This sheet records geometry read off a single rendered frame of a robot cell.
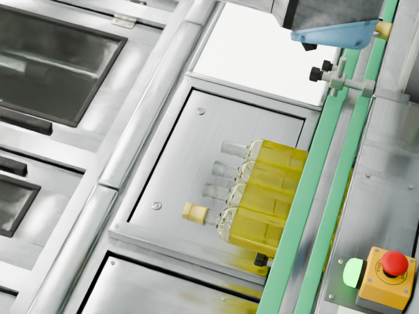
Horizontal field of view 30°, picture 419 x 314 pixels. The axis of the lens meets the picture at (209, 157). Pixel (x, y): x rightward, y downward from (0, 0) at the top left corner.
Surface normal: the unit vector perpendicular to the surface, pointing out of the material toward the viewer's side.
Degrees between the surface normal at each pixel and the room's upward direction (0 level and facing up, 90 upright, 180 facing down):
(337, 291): 90
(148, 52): 90
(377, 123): 90
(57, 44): 90
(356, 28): 129
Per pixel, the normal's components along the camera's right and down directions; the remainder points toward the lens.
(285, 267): 0.04, -0.61
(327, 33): -0.23, 0.15
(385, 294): -0.32, 0.74
